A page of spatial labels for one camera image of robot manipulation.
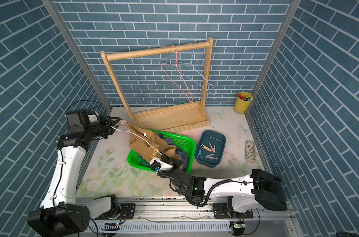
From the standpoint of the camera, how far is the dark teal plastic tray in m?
0.90

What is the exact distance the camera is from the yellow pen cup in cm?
112

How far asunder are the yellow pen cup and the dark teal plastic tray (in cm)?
31
